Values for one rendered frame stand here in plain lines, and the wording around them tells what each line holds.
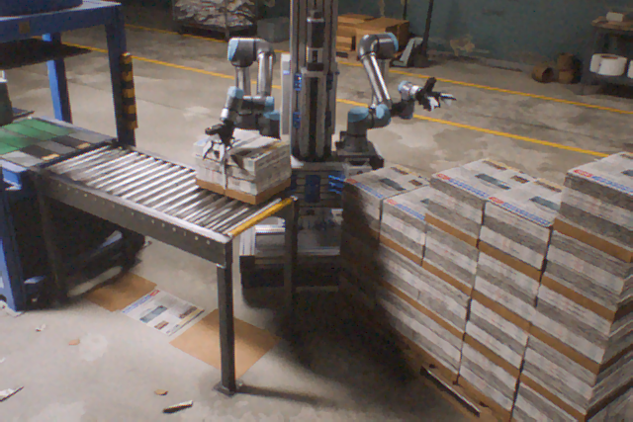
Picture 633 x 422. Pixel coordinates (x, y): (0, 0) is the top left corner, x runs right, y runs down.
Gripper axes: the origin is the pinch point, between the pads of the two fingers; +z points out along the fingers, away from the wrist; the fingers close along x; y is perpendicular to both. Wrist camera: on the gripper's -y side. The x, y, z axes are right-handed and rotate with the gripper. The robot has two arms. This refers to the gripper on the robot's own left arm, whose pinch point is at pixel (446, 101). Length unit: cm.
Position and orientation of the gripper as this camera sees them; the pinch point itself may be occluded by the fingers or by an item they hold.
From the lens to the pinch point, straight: 309.9
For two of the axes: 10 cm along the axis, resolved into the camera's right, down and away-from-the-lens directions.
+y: 0.9, 8.8, 4.8
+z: 5.0, 3.7, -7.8
